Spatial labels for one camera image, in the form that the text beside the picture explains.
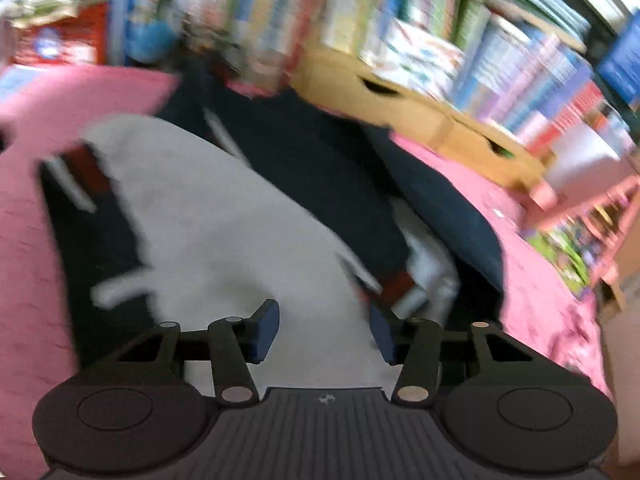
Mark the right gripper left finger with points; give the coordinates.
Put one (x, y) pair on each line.
(230, 345)

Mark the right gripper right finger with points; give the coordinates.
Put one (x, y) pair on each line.
(433, 361)

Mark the navy white zip jacket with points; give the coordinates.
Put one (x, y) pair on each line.
(220, 201)

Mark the pink wooden toy shelf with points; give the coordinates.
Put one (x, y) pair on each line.
(581, 241)

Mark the wooden drawer organizer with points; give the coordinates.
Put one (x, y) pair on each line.
(344, 85)

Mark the pink bunny print towel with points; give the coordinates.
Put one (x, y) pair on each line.
(50, 110)

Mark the blue plush ball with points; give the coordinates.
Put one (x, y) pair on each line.
(151, 42)

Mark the row of slanted books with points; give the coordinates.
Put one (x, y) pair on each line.
(513, 64)

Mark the row of upright books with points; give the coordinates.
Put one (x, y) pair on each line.
(263, 39)

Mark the red plastic crate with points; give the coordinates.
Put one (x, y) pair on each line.
(70, 41)

